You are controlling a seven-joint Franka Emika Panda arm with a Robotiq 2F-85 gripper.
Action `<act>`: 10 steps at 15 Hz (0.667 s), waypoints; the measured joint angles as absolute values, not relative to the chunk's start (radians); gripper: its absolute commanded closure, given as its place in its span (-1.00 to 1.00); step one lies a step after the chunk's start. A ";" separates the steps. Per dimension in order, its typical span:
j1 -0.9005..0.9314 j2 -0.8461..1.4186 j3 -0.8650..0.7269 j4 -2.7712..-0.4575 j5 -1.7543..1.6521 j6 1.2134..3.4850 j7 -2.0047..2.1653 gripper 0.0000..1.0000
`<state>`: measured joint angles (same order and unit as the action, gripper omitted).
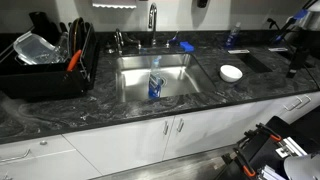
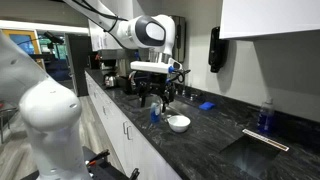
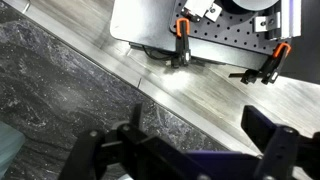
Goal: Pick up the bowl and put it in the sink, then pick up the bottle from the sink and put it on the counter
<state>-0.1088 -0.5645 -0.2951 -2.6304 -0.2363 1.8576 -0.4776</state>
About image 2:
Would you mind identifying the black coffee machine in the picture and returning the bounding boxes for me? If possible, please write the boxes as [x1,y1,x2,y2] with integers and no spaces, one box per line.
[98,49,118,76]

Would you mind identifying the white upper cabinet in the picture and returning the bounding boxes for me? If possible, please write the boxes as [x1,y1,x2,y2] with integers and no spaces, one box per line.
[219,0,320,42]

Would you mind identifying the stainless steel sink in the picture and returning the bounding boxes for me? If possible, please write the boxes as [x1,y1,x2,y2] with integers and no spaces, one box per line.
[131,94,189,118]

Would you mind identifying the white lower cabinets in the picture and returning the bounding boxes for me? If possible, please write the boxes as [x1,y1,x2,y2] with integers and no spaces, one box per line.
[84,71,183,180]

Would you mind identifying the black cart with orange clamps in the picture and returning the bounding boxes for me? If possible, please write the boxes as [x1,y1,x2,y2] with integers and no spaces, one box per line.
[83,146,141,180]

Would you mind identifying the steel paper towel dispenser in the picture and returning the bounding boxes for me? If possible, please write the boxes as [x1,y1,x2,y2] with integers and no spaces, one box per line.
[169,14,187,64]

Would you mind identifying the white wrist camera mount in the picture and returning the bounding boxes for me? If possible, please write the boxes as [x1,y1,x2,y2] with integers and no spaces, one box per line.
[129,57,184,75]

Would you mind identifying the black wall soap dispenser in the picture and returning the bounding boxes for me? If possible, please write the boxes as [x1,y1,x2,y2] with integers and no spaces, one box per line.
[208,26,230,74]

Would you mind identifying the yellow framed window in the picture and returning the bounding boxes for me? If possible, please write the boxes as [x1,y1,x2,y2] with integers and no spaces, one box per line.
[1,29,44,71]

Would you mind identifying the clear bottle blue dish soap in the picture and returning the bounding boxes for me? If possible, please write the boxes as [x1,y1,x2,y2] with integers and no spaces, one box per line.
[148,94,164,125]

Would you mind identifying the blue sponge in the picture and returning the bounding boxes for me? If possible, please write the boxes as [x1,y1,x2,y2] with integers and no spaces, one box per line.
[198,101,217,111]

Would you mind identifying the white papers on wall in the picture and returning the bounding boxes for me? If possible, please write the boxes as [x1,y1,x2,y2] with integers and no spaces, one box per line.
[88,19,116,52]

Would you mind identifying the white ceramic bowl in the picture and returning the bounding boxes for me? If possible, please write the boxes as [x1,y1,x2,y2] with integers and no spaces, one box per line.
[167,114,192,134]

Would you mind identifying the black camera on stand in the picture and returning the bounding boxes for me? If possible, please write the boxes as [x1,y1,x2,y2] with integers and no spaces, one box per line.
[43,30,65,45]

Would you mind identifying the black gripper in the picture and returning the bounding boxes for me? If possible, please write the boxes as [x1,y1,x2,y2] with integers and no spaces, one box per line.
[134,71,176,113]

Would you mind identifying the clear bottle dark blue liquid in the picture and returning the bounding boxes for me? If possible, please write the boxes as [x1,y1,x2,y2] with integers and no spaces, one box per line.
[257,97,276,134]

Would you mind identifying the tall black refrigerator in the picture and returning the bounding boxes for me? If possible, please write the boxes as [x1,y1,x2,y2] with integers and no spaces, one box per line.
[64,33,91,98]

